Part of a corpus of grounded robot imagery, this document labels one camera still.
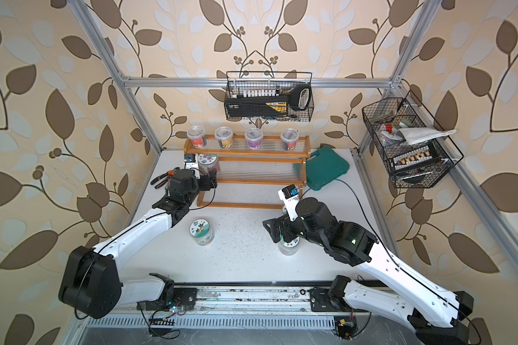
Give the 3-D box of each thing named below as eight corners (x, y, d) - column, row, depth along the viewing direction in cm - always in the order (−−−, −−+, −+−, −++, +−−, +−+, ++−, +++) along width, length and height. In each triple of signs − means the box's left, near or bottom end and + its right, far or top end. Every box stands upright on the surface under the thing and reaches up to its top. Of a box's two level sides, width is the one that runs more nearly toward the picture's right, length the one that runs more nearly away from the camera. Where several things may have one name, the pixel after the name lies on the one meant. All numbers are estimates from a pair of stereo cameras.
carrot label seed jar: (193, 246, 89) (187, 237, 82) (197, 228, 94) (191, 218, 87) (211, 246, 89) (207, 237, 82) (214, 228, 94) (210, 218, 87)
